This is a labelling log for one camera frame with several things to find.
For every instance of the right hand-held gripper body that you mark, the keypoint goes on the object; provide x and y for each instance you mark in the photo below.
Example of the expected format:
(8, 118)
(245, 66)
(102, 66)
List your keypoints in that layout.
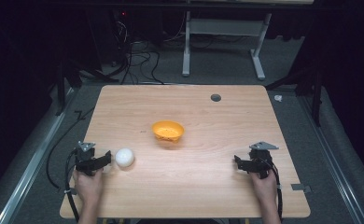
(259, 160)

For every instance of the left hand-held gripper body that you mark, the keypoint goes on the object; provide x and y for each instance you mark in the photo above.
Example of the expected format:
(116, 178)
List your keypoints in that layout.
(85, 157)

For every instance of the white ball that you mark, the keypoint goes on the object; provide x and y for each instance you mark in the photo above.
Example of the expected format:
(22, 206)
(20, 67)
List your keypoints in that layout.
(124, 157)

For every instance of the orange plastic bowl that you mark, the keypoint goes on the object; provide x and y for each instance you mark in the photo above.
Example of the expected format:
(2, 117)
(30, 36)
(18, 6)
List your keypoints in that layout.
(168, 130)

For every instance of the person's left hand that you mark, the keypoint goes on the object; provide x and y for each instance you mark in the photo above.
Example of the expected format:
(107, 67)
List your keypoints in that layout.
(88, 185)

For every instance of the person's right hand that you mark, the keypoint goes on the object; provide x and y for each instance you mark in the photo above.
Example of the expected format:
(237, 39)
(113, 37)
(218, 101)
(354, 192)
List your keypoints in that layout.
(265, 188)

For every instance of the white paper scrap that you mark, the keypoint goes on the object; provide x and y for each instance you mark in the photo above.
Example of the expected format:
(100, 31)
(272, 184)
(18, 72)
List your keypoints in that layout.
(278, 98)

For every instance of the grey round table grommet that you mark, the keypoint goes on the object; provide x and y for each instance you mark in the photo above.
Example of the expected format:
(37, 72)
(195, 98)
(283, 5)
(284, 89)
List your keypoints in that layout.
(216, 97)

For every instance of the black metal stand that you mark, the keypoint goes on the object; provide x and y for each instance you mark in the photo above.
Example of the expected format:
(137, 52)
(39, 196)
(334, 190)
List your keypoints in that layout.
(66, 79)
(315, 93)

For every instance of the grey metal bracket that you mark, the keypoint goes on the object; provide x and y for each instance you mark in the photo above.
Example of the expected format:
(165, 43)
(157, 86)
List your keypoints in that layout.
(300, 187)

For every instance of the silver metal floor rail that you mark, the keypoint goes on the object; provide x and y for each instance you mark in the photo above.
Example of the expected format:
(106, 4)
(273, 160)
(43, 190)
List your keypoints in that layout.
(30, 168)
(335, 158)

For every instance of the white metal desk frame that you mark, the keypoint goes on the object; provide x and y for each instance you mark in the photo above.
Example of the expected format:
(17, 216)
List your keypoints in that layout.
(223, 26)

